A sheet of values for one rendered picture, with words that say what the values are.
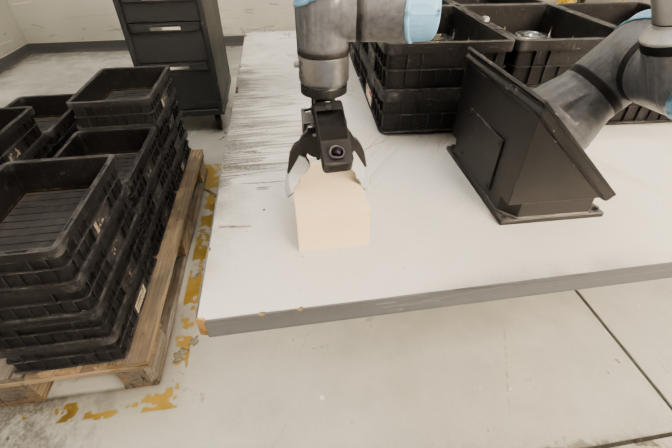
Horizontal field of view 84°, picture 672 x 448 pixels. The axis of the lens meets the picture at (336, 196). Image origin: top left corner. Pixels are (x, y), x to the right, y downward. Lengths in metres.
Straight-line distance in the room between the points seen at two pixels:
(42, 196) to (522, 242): 1.28
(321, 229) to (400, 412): 0.78
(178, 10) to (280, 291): 1.99
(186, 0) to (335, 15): 1.87
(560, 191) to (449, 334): 0.79
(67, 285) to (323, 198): 0.66
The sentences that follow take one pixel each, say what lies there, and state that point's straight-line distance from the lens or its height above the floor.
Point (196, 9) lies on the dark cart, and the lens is 2.38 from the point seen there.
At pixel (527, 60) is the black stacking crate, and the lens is 1.03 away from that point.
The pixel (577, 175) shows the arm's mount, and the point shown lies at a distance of 0.76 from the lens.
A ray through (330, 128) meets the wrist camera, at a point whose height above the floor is 0.91.
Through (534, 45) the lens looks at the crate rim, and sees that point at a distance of 1.01.
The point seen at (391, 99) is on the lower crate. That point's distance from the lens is 0.93.
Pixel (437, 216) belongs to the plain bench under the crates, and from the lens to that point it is 0.73.
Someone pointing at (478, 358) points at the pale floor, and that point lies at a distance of 1.41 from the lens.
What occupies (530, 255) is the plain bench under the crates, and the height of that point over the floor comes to 0.70.
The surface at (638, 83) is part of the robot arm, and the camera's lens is 0.75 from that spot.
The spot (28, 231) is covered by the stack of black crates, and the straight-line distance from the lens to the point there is 1.28.
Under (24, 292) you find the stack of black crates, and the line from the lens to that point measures 1.12.
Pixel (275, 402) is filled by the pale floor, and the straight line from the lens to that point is 1.28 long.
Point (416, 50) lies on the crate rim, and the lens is 0.90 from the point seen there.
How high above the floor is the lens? 1.16
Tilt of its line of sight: 37 degrees down
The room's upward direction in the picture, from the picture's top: straight up
